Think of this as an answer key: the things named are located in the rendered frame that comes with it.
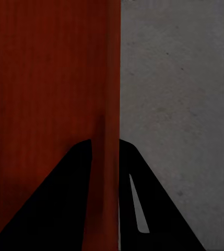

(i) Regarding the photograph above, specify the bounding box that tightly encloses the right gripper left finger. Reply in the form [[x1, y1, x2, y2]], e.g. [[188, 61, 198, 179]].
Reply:
[[0, 139, 92, 251]]

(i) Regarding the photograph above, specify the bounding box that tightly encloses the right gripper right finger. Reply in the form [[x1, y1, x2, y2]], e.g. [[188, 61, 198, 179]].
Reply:
[[119, 140, 206, 251]]

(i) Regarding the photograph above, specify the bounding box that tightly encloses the storage box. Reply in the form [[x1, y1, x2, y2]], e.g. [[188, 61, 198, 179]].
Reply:
[[0, 0, 121, 251]]

